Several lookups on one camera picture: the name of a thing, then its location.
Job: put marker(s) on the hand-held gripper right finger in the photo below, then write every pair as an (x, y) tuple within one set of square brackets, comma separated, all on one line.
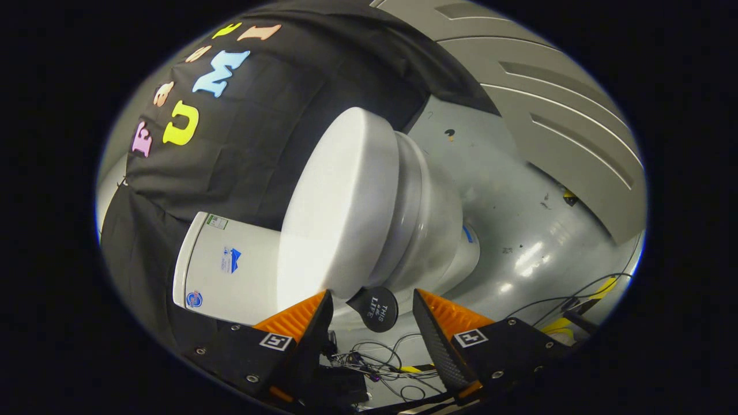
[(438, 340)]

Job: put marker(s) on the white toilet lid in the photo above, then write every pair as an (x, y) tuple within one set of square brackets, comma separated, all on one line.
[(340, 202)]

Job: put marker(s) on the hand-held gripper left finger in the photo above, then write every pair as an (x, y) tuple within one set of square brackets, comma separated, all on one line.
[(314, 340)]

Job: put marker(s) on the black backdrop cloth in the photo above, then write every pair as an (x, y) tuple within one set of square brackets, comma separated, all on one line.
[(259, 144)]

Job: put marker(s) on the round black lid pull tab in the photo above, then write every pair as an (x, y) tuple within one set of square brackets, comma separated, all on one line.
[(377, 310)]

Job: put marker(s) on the white slotted cabinet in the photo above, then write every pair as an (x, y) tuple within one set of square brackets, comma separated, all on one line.
[(576, 173)]

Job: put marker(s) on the white toilet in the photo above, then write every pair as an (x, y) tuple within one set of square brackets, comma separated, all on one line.
[(242, 271)]

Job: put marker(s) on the small yellow black object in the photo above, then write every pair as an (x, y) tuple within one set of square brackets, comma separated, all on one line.
[(569, 197)]

